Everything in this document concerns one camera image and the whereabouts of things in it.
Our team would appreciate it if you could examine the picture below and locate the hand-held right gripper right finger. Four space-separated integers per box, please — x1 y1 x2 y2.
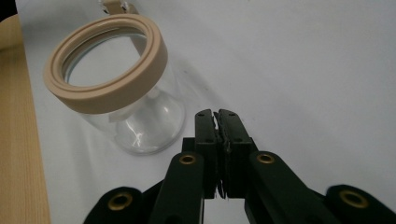
217 108 259 200

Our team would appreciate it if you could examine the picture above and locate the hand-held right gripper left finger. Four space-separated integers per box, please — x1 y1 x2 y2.
182 108 219 200

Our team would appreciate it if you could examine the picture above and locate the clear jar with beige rim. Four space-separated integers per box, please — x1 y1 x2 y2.
42 12 187 156

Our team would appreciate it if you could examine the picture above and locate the beige plastic piece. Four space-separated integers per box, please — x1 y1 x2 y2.
100 0 140 16

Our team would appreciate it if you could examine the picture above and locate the wooden board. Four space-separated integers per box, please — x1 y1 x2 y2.
0 14 52 224

